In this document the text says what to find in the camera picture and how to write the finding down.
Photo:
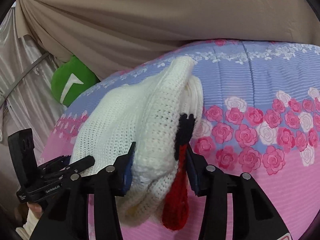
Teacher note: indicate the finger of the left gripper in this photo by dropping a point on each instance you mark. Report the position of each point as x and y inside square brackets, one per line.
[81, 165]

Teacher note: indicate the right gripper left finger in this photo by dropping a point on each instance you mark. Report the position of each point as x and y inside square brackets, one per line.
[66, 216]

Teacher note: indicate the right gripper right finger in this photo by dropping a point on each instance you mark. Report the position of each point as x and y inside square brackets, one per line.
[236, 199]

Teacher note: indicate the pink floral bed sheet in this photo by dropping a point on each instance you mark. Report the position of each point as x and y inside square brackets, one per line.
[260, 115]

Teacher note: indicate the green plush pillow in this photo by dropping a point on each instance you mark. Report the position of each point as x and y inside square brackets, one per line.
[70, 80]

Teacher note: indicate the silver satin curtain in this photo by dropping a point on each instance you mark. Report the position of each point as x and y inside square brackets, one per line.
[26, 98]

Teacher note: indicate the beige backdrop curtain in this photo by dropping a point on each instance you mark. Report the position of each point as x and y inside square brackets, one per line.
[113, 35]

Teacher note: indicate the cream sleeve forearm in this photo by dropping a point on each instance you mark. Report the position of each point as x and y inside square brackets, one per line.
[28, 227]

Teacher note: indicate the white red black knit sweater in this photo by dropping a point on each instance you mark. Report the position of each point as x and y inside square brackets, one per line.
[148, 114]

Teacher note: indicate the person's left hand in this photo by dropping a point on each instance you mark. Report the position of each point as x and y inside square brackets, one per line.
[36, 209]

